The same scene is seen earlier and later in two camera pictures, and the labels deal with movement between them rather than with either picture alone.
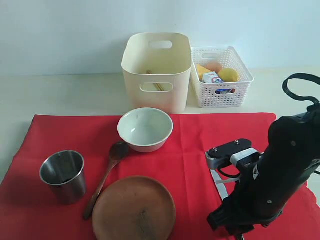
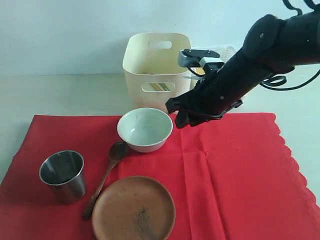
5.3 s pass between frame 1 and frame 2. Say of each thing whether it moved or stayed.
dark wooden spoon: stayed
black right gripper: moved
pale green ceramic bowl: stayed
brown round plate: stayed
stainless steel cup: stayed
